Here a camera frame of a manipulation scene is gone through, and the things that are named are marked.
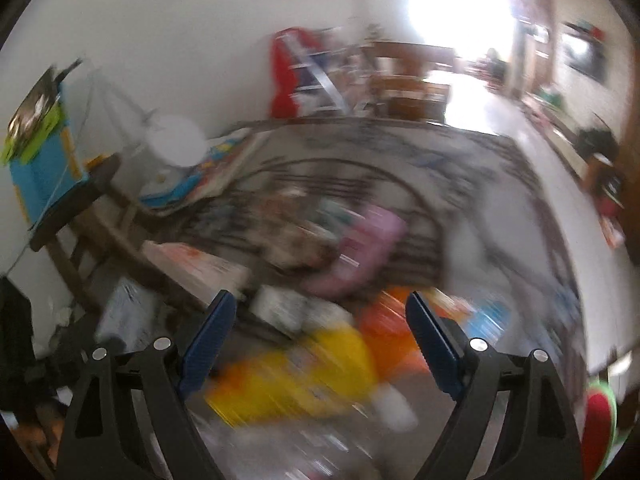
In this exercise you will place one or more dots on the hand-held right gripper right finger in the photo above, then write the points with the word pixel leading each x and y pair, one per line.
pixel 432 345

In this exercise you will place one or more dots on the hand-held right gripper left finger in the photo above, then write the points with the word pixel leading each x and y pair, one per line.
pixel 207 345

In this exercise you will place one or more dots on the orange packet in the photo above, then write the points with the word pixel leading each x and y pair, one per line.
pixel 385 330

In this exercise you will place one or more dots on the yellow packet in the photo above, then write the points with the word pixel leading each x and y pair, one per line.
pixel 320 375

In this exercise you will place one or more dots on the watermelon pattern bin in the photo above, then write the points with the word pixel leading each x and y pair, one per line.
pixel 597 425

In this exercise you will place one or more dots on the white cup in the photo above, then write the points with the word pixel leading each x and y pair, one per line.
pixel 395 405

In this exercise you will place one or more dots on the white box with orange print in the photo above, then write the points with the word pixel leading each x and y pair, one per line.
pixel 195 267

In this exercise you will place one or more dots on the blue and white packet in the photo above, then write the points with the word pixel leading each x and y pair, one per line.
pixel 125 310

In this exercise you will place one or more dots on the pink bag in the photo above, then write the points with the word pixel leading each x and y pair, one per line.
pixel 370 240

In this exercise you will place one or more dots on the patterned grey rug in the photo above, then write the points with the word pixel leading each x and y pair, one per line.
pixel 475 185

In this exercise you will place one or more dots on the colourful stack of books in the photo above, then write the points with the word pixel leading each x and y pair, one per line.
pixel 210 170

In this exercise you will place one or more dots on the dark object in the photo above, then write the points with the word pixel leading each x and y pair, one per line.
pixel 15 315

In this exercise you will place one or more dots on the dark wooden stool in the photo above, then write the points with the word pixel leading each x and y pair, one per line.
pixel 75 200

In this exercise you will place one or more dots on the white round lamp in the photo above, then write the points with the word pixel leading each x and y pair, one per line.
pixel 175 137

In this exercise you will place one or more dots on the red bucket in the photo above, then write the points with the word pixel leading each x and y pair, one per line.
pixel 610 205

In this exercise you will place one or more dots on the blue toy box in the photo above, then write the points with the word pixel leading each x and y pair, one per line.
pixel 45 175

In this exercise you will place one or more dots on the black bag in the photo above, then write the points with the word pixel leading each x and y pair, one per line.
pixel 595 140

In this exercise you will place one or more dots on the red cloth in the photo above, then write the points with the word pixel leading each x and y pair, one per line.
pixel 282 85

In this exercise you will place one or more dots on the metal stepladder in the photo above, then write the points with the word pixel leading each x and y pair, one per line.
pixel 325 85

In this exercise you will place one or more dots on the wooden table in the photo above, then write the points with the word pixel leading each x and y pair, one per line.
pixel 405 55

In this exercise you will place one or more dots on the wall television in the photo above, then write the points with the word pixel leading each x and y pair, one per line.
pixel 582 55

